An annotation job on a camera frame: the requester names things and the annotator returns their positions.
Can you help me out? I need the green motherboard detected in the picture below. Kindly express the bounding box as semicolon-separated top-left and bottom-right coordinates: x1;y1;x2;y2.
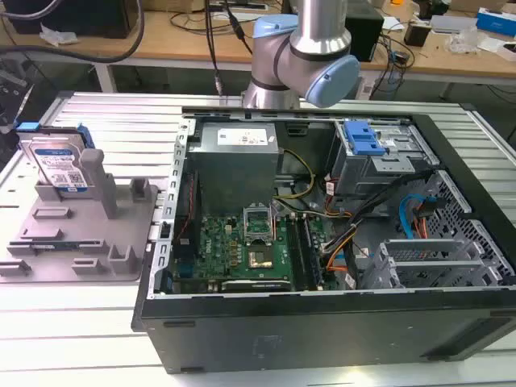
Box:
173;209;343;293

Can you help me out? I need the thick black cable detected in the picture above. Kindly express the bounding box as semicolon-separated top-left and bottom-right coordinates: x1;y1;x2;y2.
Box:
0;0;147;65

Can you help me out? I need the silver socket cover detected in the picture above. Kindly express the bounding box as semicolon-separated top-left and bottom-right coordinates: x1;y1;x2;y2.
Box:
242;203;272;217

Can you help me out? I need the yellow black wire bundle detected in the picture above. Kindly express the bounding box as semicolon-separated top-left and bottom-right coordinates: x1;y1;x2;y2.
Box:
272;148;316;201

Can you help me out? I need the blue white carton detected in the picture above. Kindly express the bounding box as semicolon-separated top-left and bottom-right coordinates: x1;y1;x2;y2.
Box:
475;6;516;34

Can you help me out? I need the hard disk in blue carrier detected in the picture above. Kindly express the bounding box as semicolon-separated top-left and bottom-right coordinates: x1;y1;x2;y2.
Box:
16;123;96;195

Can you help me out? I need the CPU socket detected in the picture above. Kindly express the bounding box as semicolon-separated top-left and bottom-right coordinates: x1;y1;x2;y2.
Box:
241;204;273;247

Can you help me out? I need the blue disk bay latch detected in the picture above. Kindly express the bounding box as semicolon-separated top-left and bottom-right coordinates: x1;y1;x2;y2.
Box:
343;119;385;157

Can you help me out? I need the black box on desk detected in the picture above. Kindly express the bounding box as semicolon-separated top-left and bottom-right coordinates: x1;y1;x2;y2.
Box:
344;4;385;63

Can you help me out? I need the clear plastic wrap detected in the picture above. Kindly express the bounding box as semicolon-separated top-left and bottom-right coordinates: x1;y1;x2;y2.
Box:
39;22;80;45

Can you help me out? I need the black graphics card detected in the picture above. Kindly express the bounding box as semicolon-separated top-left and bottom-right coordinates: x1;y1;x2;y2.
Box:
219;278;292;293

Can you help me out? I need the RAM stick on rack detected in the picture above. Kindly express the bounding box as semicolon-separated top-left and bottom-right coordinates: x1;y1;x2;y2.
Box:
7;239;102;250

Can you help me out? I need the grey plastic parts rack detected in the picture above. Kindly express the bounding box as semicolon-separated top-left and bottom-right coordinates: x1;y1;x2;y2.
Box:
0;148;167;284

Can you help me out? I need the black RAM slot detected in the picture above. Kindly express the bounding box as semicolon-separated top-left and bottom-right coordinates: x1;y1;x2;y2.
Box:
286;215;307;292

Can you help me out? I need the black open PC case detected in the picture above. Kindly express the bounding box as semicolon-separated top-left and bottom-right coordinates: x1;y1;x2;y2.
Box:
131;107;516;376

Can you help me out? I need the black monitor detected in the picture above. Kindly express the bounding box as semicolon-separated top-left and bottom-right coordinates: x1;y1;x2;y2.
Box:
3;0;140;40

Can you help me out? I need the small black desk device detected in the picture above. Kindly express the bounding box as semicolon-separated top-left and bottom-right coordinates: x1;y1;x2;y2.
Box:
404;22;433;46

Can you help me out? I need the grey disk bay cage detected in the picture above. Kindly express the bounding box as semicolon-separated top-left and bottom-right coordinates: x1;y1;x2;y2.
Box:
326;119;440;202

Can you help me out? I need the grey power supply unit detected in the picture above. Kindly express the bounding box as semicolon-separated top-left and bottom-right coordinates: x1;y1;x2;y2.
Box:
188;123;280;217

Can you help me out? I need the wooden desk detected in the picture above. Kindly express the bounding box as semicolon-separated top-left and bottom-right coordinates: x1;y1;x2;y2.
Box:
0;7;516;85

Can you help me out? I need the black hanging cable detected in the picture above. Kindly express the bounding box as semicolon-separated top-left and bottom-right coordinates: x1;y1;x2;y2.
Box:
203;0;225;98

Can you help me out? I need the orange power wire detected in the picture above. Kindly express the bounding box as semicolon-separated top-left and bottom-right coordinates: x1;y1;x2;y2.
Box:
414;201;435;239

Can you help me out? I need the blue SATA wire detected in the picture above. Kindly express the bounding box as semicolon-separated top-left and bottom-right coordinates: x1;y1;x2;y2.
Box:
397;193;439;239

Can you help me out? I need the clear plastic bag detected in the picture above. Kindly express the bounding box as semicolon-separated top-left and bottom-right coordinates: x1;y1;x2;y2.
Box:
446;27;481;54

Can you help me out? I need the CPU chip on board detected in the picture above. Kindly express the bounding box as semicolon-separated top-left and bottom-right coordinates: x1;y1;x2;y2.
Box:
248;249;277;270

